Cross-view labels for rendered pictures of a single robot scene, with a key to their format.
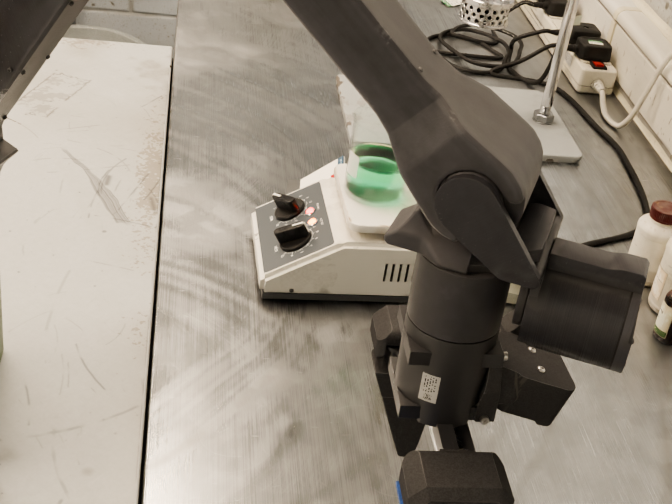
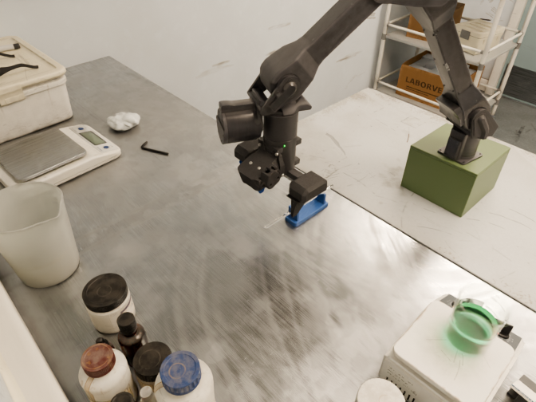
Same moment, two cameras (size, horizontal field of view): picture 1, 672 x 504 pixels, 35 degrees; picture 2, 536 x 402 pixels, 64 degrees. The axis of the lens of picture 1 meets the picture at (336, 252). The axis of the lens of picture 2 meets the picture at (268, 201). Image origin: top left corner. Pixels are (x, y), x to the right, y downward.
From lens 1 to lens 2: 1.14 m
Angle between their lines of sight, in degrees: 102
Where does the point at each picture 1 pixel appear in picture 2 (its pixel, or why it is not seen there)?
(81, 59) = not seen: outside the picture
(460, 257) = not seen: hidden behind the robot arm
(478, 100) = (291, 53)
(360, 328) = (394, 321)
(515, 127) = (278, 65)
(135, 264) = (504, 283)
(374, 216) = (437, 314)
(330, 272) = not seen: hidden behind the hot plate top
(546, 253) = (252, 97)
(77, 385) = (425, 222)
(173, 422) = (385, 230)
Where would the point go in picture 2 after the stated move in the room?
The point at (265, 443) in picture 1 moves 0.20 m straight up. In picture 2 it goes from (354, 242) to (370, 157)
